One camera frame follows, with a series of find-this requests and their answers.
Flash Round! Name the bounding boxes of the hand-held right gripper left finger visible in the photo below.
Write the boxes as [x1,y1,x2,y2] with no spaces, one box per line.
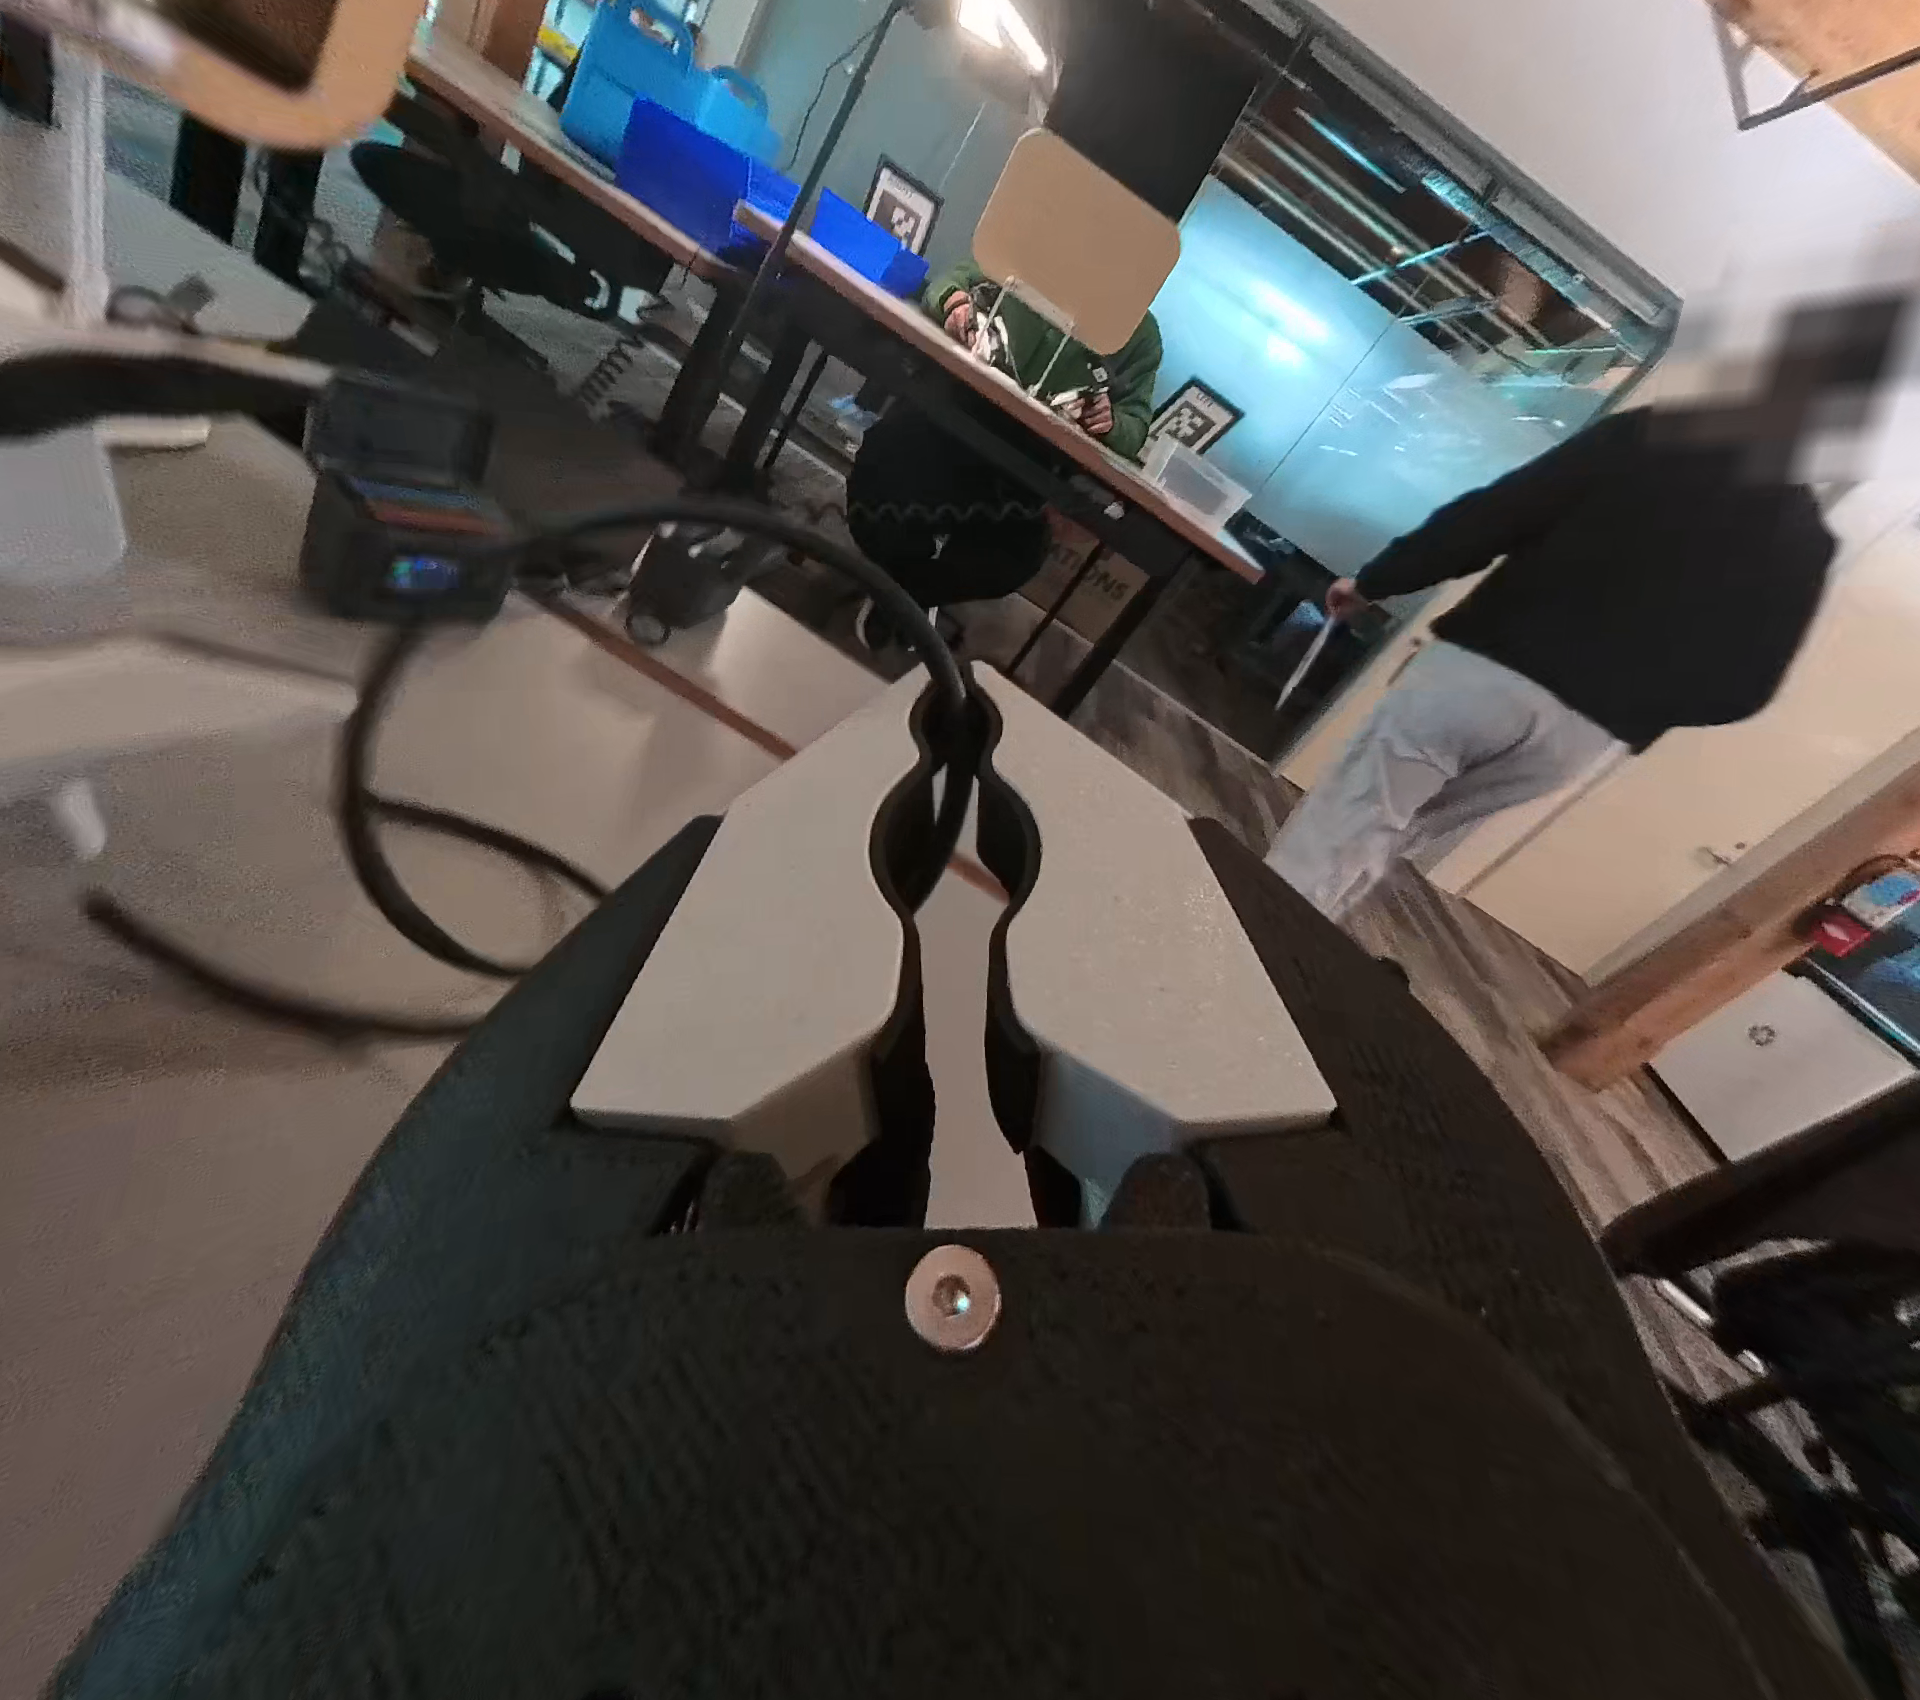
[570,668,962,1230]

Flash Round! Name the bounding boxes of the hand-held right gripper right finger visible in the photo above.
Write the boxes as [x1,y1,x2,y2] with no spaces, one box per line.
[961,665,1336,1230]

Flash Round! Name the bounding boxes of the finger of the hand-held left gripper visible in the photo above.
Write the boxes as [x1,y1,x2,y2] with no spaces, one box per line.
[0,308,339,594]
[0,635,364,854]

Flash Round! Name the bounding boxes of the black cable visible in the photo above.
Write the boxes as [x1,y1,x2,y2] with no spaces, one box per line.
[82,505,998,1043]

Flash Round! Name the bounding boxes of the black power station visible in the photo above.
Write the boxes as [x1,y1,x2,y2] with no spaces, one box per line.
[300,372,518,623]

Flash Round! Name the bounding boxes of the black office chair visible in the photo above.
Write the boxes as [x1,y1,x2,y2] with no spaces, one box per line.
[352,139,638,381]
[1602,1086,1920,1700]

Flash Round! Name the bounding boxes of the cardboard box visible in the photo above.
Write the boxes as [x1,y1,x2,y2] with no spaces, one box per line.
[1033,514,1191,690]

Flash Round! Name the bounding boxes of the black battery charger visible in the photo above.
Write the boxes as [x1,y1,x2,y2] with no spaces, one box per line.
[626,520,751,648]

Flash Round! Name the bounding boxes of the brown-topped desk black legs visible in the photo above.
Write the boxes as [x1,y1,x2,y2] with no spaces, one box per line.
[733,198,1311,757]
[406,26,842,488]

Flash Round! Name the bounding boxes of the clear plastic box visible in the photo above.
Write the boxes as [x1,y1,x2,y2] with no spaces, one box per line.
[1162,440,1255,520]

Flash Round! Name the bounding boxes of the light blue tool caddy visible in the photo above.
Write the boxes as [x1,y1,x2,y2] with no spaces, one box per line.
[561,0,784,168]

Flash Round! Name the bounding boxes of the framed marker sign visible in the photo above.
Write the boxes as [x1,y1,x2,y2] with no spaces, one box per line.
[865,156,949,255]
[1148,378,1243,466]

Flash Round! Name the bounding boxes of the dark blue plastic bin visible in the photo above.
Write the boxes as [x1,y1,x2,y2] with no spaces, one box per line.
[618,99,756,220]

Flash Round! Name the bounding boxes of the white recycling cabinet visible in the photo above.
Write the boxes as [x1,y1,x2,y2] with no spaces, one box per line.
[1646,973,1920,1164]

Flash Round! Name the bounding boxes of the beige door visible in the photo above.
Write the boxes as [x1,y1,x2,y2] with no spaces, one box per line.
[1477,484,1920,983]

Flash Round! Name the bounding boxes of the low blue plastic bin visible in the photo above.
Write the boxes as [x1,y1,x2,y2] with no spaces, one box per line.
[748,174,936,302]

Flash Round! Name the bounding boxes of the beige panel on white stand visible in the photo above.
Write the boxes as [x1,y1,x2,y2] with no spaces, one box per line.
[975,128,1183,390]

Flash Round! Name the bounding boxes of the black backdrop board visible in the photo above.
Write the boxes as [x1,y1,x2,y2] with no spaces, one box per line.
[1047,4,1264,228]

